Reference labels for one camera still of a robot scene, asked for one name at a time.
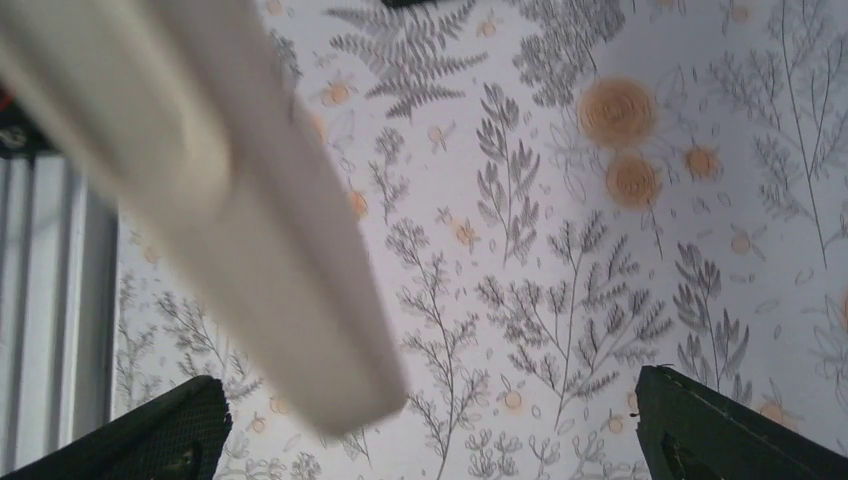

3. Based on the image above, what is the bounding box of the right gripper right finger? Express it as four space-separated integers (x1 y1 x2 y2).
635 365 847 480

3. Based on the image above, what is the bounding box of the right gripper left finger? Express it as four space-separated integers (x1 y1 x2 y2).
4 375 233 480

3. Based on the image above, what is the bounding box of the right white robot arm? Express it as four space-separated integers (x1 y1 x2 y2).
1 1 847 479

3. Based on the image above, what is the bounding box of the floral table mat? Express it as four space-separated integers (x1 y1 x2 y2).
112 1 847 479

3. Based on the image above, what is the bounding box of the aluminium front rail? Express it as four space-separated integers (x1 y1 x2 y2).
1 156 118 472

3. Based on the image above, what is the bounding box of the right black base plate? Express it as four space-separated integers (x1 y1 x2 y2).
1 87 57 160

